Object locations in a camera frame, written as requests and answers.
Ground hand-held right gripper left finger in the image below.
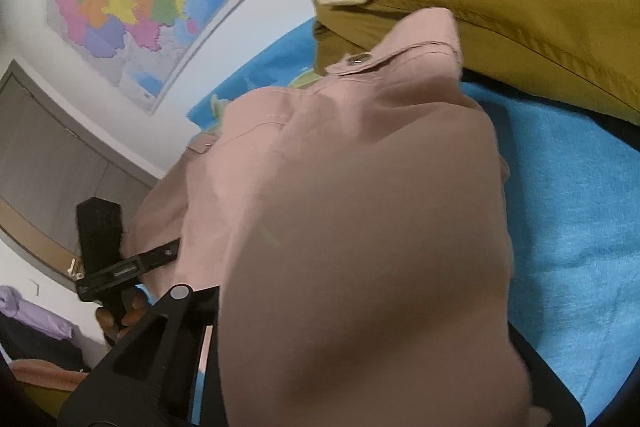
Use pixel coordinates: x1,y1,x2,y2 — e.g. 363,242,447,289
56,284,221,427

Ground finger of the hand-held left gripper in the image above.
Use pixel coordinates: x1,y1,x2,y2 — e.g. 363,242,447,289
134,238,182,273

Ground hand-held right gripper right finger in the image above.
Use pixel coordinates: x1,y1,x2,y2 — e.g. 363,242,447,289
507,322,587,427

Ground pink jacket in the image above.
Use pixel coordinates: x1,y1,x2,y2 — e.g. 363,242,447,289
120,7,551,427

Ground person's left hand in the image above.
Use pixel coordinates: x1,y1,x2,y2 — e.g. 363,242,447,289
95,292,151,349

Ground grey wooden wardrobe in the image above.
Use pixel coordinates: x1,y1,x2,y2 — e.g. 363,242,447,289
0,59,158,293

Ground purple cloth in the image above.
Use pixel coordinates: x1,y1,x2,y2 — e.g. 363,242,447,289
0,285,73,340

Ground black cloth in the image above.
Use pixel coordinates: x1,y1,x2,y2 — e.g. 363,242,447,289
0,312,88,373

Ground person's tan sweater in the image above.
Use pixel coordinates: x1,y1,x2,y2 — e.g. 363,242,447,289
10,358,90,392

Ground person's olive trousers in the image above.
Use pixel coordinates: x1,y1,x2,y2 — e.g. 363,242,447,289
25,384,68,415

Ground blue floral bedsheet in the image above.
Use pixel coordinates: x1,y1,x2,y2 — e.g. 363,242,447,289
187,19,640,423

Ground mustard brown garment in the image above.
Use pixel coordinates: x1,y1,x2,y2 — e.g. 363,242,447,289
312,0,640,125

